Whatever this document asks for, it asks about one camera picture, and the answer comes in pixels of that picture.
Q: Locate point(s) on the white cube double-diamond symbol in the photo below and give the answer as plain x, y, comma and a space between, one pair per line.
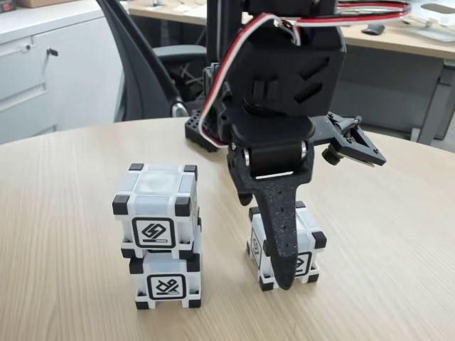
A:
313, 245

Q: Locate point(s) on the white cube zigzag symbol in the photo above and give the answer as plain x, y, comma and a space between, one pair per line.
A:
153, 206

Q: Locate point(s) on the white cube crossed-loop symbol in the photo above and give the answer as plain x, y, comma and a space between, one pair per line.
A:
165, 284

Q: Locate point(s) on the dark computer mouse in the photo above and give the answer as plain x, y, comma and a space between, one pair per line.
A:
373, 30

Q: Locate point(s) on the light wood office desk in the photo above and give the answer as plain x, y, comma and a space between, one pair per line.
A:
391, 44

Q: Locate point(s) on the white paper sheet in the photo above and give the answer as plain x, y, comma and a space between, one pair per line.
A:
195, 10

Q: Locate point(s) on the dark office chair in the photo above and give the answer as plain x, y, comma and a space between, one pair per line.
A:
142, 53

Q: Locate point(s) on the silver laptop stand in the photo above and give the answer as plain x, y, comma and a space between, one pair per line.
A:
426, 25

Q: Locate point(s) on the white filing cabinet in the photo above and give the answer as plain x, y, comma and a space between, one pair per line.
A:
71, 89

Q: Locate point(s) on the black cabinet key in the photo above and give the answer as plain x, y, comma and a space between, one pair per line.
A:
52, 52

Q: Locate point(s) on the dark printed box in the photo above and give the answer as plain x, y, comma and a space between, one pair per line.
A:
7, 4

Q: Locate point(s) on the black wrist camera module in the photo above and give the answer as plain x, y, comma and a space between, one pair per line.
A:
359, 145

